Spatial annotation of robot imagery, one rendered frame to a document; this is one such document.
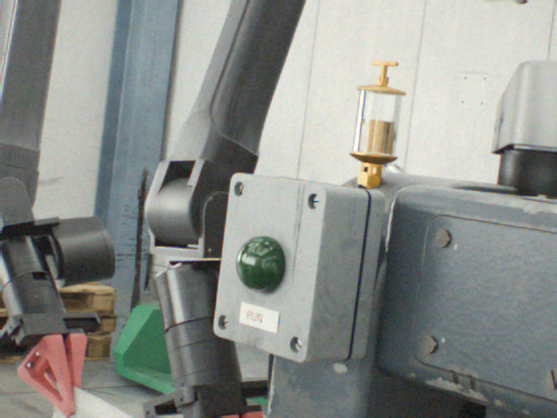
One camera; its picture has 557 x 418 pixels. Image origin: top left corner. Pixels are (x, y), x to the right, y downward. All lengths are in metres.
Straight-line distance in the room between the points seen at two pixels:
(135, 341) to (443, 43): 2.77
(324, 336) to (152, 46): 8.67
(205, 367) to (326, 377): 0.32
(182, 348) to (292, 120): 7.35
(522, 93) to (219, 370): 0.37
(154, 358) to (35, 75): 5.03
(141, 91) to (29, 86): 7.85
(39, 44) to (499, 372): 0.91
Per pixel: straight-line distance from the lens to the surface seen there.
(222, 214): 0.94
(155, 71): 9.25
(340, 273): 0.58
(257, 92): 0.98
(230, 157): 0.95
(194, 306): 0.94
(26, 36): 1.37
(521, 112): 0.70
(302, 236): 0.58
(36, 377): 1.20
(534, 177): 0.68
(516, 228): 0.55
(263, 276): 0.58
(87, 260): 1.24
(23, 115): 1.31
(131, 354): 6.22
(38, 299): 1.20
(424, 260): 0.59
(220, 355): 0.94
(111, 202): 9.55
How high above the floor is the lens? 1.35
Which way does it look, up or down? 3 degrees down
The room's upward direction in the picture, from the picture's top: 7 degrees clockwise
